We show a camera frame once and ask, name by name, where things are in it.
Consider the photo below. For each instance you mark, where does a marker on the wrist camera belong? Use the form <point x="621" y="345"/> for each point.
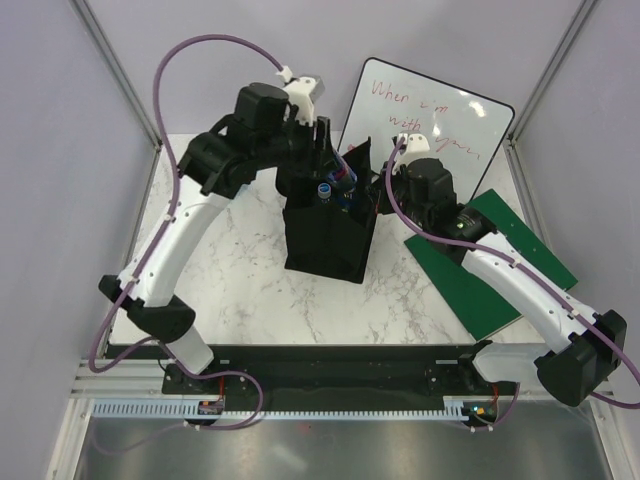
<point x="414" y="145"/>
<point x="303" y="92"/>

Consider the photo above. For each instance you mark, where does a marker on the water bottle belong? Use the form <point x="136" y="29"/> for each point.
<point x="346" y="200"/>
<point x="324" y="193"/>

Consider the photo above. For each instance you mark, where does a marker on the black canvas bag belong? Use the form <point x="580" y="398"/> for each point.
<point x="331" y="239"/>

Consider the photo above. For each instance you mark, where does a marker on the white cable duct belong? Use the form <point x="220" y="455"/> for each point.
<point x="191" y="409"/>

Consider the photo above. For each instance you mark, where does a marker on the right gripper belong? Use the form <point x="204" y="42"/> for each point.
<point x="380" y="192"/>

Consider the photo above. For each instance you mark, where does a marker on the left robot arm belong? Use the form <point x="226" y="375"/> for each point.
<point x="270" y="127"/>

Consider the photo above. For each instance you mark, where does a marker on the green board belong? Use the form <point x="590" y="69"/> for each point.
<point x="480" y="309"/>

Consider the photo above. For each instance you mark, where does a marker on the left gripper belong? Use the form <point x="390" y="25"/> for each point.
<point x="316" y="163"/>

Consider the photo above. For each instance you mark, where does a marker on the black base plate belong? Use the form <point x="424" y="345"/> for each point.
<point x="338" y="377"/>

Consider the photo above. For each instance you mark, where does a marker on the whiteboard with red writing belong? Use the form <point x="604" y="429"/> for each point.
<point x="464" y="129"/>

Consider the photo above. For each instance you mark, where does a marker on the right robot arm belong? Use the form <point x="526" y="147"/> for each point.
<point x="580" y="347"/>

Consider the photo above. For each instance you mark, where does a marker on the silver can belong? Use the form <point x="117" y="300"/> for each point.
<point x="343" y="178"/>

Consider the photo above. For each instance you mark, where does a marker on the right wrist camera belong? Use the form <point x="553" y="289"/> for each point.
<point x="414" y="145"/>

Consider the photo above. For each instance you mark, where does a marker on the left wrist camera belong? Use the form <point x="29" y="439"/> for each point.
<point x="303" y="92"/>

